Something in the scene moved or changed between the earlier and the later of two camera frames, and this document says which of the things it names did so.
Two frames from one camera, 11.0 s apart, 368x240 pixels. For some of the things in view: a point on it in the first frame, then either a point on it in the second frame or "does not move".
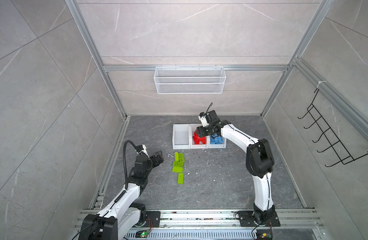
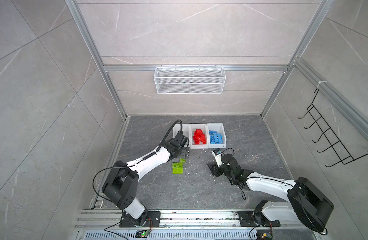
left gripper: [156, 163] -> [186, 152]
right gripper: [200, 130] -> [213, 168]
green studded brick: [177, 169] does not move
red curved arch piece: [197, 139] does not move
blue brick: [216, 139] does not move
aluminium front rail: [216, 225] does not move
